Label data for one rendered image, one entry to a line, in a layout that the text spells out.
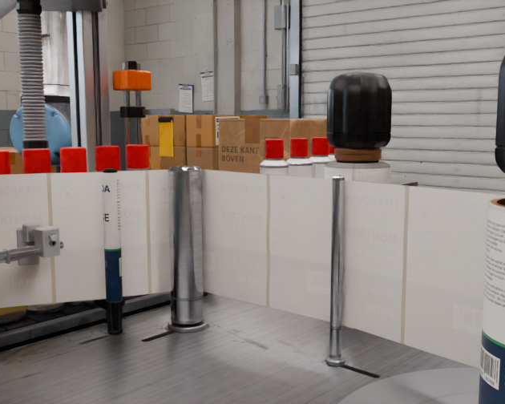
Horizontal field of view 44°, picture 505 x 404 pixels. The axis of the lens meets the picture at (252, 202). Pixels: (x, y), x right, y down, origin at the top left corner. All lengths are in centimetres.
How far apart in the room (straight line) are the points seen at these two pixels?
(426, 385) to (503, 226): 21
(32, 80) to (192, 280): 38
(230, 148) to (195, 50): 559
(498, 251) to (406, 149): 512
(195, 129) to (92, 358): 424
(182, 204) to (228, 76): 607
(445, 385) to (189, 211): 32
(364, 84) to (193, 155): 413
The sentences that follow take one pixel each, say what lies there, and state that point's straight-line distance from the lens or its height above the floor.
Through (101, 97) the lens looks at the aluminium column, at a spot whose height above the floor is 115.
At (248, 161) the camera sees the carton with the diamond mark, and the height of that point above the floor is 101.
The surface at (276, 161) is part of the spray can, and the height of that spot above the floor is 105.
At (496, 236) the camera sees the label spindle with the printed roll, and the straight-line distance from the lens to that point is 43.
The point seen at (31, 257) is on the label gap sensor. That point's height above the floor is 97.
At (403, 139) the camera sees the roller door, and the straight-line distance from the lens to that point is 553.
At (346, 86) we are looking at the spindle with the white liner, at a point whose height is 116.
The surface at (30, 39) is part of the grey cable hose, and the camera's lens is 93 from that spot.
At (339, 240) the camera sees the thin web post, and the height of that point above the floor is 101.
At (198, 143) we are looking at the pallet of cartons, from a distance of 484.
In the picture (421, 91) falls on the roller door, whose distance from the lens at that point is 548.
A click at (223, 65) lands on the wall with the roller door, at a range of 681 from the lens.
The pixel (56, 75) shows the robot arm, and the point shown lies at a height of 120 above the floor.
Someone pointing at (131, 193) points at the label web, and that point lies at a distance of 72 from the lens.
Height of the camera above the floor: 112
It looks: 8 degrees down
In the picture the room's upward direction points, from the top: straight up
